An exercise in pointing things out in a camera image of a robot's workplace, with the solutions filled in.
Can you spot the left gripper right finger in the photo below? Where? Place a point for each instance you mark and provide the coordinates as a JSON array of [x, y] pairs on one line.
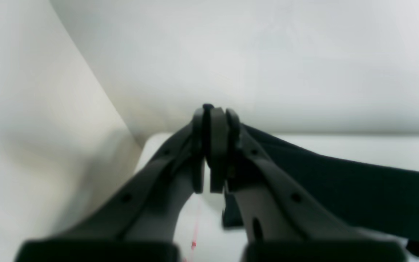
[[283, 222]]

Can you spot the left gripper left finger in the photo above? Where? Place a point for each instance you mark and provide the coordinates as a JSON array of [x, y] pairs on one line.
[[138, 222]]

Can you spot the black T-shirt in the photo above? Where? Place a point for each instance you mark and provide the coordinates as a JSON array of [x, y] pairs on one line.
[[380, 198]]

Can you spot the red tape rectangle marking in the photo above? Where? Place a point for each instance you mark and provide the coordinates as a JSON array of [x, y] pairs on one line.
[[195, 232]]

